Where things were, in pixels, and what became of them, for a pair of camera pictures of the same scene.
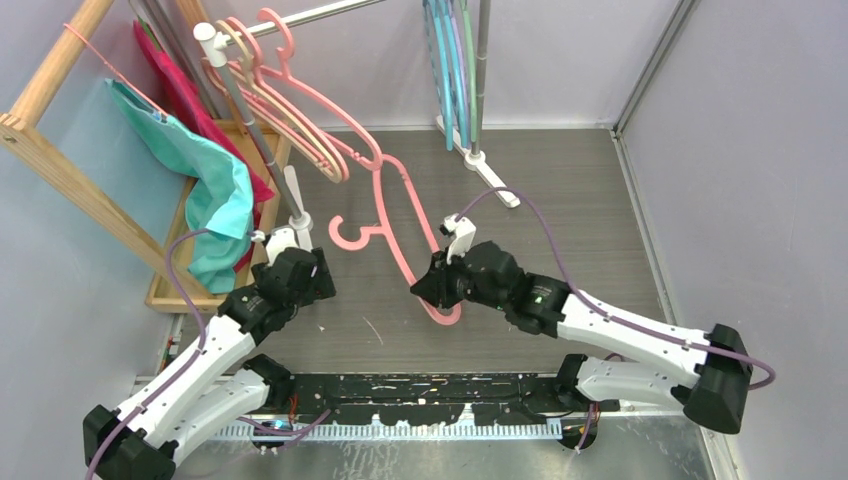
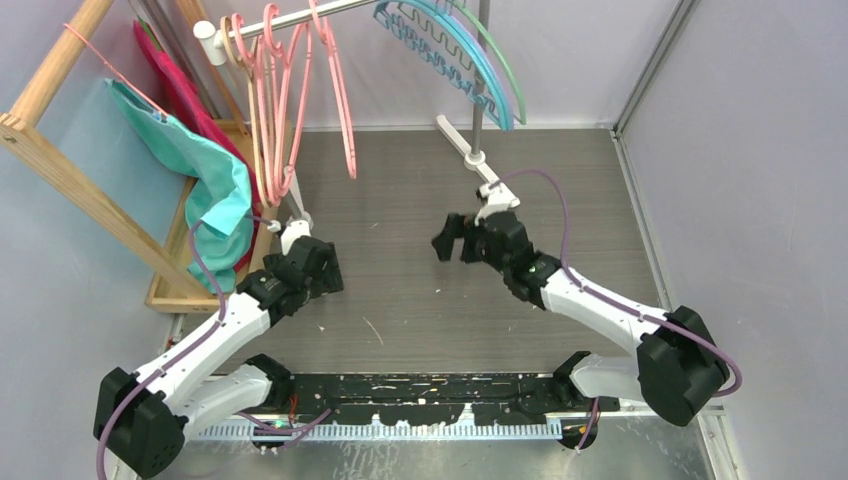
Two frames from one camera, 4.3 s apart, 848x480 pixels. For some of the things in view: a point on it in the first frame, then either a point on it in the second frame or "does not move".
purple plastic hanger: x=461 y=71 to x=510 y=120
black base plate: x=437 y=399 does not move
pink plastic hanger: x=312 y=106 to x=277 y=54
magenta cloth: x=185 y=100 does not move
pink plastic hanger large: x=360 y=242 to x=324 y=31
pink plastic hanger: x=283 y=112 to x=268 y=159
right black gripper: x=435 y=286 to x=453 y=229
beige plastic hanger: x=275 y=117 to x=226 y=41
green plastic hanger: x=473 y=101 to x=470 y=12
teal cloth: x=219 y=200 does not move
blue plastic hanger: x=454 y=69 to x=452 y=33
